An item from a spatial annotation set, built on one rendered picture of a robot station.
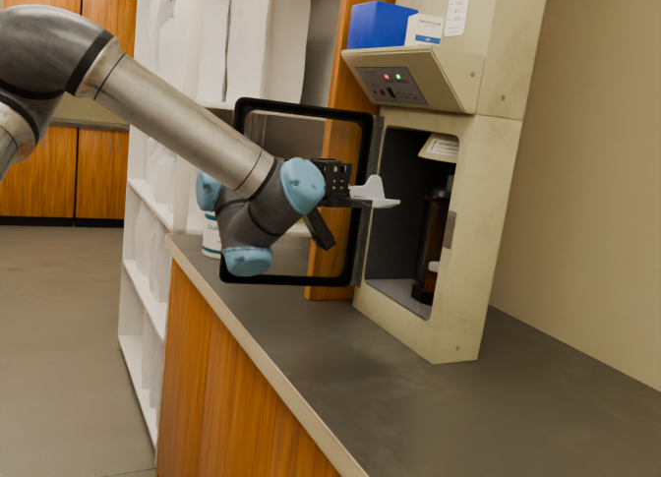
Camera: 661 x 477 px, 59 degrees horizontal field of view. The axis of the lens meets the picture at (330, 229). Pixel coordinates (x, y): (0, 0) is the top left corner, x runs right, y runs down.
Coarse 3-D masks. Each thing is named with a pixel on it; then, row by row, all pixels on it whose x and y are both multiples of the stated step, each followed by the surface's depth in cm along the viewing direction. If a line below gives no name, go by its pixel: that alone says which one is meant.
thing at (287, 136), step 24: (264, 120) 122; (288, 120) 123; (312, 120) 125; (336, 120) 126; (264, 144) 123; (288, 144) 125; (312, 144) 126; (336, 144) 128; (360, 144) 129; (336, 216) 131; (288, 240) 129; (312, 240) 131; (336, 240) 133; (288, 264) 131; (312, 264) 132; (336, 264) 134
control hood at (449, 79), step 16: (368, 48) 113; (384, 48) 108; (400, 48) 103; (416, 48) 99; (432, 48) 95; (448, 48) 97; (352, 64) 122; (368, 64) 116; (384, 64) 111; (400, 64) 106; (416, 64) 102; (432, 64) 98; (448, 64) 97; (464, 64) 99; (480, 64) 100; (416, 80) 106; (432, 80) 101; (448, 80) 98; (464, 80) 99; (480, 80) 101; (368, 96) 127; (432, 96) 106; (448, 96) 101; (464, 96) 100; (464, 112) 101
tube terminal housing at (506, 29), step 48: (432, 0) 114; (480, 0) 102; (528, 0) 102; (480, 48) 102; (528, 48) 104; (480, 96) 102; (480, 144) 104; (480, 192) 107; (480, 240) 110; (480, 288) 112; (432, 336) 112; (480, 336) 116
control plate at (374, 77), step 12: (360, 72) 121; (372, 72) 117; (384, 72) 113; (396, 72) 109; (408, 72) 106; (372, 84) 121; (384, 84) 117; (396, 84) 112; (408, 84) 109; (384, 96) 121; (396, 96) 116; (408, 96) 112; (420, 96) 109
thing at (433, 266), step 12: (432, 204) 120; (432, 216) 120; (444, 216) 119; (432, 228) 120; (444, 228) 119; (432, 240) 120; (420, 252) 124; (432, 252) 121; (420, 264) 124; (432, 264) 121; (420, 276) 123; (432, 276) 121; (432, 288) 122
